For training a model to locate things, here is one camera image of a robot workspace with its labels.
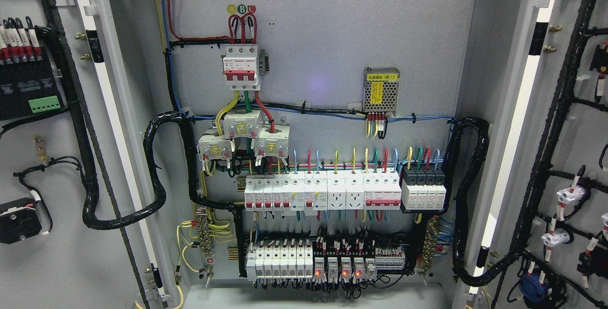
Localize grey cabinet door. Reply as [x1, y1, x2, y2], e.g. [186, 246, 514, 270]
[445, 0, 607, 309]
[0, 0, 176, 309]

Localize white current transformers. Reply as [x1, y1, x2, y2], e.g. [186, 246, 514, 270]
[198, 110, 290, 167]

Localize white socket breaker row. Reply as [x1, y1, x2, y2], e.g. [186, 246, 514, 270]
[245, 170, 401, 215]

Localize metal mesh power supply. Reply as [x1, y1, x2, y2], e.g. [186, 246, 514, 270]
[362, 67, 400, 113]

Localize red white main breaker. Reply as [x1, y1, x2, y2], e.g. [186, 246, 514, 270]
[222, 44, 261, 91]

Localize black surge protector block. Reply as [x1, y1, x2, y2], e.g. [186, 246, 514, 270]
[401, 167, 447, 215]

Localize relay terminal row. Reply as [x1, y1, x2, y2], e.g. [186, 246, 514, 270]
[245, 231, 407, 287]

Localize black digital power meter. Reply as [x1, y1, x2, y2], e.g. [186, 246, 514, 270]
[0, 17, 64, 121]

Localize black right cable loom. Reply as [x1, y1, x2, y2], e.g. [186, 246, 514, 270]
[444, 117, 491, 287]

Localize black cable loom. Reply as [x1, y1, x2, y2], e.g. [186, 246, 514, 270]
[82, 111, 247, 231]
[444, 117, 491, 287]

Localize black left cable loom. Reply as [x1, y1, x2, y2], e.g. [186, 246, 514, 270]
[82, 111, 247, 231]

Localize white rotary switch left door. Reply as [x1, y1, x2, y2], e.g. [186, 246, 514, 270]
[0, 198, 42, 244]

